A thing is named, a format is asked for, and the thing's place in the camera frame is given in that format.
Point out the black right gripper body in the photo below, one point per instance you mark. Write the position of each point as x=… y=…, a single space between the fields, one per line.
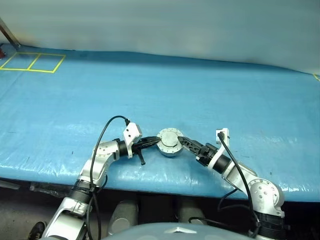
x=206 y=153

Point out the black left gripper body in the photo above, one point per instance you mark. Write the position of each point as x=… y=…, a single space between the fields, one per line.
x=140 y=151

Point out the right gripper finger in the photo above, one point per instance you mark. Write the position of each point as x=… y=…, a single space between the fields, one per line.
x=192 y=149
x=190 y=143

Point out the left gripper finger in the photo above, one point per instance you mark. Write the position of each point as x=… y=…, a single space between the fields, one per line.
x=150 y=144
x=150 y=139

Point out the round finned motor lid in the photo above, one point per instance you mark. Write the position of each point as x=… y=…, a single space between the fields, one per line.
x=169 y=138

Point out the silver motor housing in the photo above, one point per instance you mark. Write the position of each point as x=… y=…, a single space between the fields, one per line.
x=171 y=153

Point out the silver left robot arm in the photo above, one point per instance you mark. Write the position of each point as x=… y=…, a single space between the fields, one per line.
x=102 y=155

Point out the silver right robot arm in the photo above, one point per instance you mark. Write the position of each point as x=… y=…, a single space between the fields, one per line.
x=262 y=192

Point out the grey rounded shape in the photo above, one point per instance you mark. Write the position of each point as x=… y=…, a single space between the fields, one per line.
x=191 y=212
x=123 y=215

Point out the blue plastic table cover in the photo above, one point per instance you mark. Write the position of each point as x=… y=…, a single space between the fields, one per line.
x=100 y=100

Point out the grey robot torso with emblem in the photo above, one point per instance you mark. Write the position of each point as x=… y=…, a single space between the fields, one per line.
x=175 y=233

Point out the yellow tape double square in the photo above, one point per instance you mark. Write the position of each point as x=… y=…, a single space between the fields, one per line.
x=59 y=64

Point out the black sneaker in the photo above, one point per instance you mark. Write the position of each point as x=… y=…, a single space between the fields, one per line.
x=36 y=231

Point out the short yellow tape strip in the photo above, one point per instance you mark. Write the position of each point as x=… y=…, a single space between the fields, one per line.
x=317 y=77

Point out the small red object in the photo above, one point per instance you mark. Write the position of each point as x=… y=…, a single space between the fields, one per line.
x=1 y=53

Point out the slanted metal bar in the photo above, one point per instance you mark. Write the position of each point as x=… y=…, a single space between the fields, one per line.
x=8 y=33

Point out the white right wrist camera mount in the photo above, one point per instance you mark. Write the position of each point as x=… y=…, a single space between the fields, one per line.
x=216 y=157

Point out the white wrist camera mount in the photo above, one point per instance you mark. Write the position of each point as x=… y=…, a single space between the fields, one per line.
x=131 y=131
x=216 y=157

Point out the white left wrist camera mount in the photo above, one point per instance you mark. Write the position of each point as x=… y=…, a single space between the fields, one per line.
x=131 y=131

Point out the dark metal bracket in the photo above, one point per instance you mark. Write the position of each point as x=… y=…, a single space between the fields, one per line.
x=50 y=188

